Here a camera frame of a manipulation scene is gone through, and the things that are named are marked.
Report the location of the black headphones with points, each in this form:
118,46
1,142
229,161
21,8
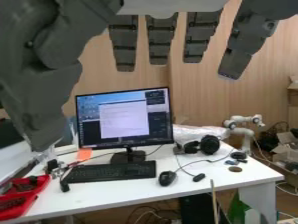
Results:
208,145

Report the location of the thin stick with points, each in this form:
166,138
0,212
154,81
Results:
214,203

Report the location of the red tray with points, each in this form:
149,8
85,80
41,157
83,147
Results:
27,185
13,206

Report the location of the orange paper note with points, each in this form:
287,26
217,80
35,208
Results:
84,153

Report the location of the black keyboard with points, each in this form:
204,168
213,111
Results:
110,171

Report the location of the small black object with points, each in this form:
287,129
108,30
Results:
64,185

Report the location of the white desk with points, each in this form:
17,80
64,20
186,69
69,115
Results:
133,191

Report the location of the computer screen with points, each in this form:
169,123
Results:
124,116

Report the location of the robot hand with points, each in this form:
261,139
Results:
35,66

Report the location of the black mouse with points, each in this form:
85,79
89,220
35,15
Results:
166,178

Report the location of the black computer tower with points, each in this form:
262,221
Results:
197,210

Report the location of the small white jointed device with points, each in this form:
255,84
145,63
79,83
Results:
241,125

